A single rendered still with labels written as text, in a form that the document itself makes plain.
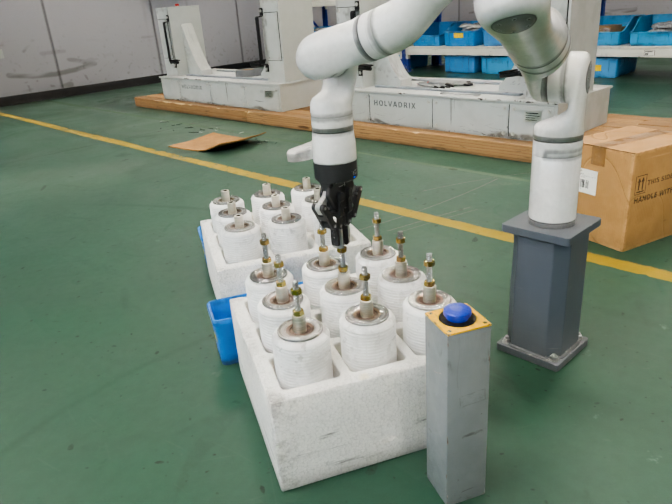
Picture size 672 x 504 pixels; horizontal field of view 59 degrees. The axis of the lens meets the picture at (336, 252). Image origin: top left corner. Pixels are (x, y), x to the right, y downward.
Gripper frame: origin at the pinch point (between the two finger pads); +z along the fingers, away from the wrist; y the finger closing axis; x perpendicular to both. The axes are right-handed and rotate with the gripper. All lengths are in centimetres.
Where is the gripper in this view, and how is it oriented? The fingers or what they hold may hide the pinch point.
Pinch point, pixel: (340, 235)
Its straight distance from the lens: 107.1
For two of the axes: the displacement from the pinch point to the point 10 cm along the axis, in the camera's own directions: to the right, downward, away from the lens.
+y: 5.5, -3.6, 7.5
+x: -8.3, -1.6, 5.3
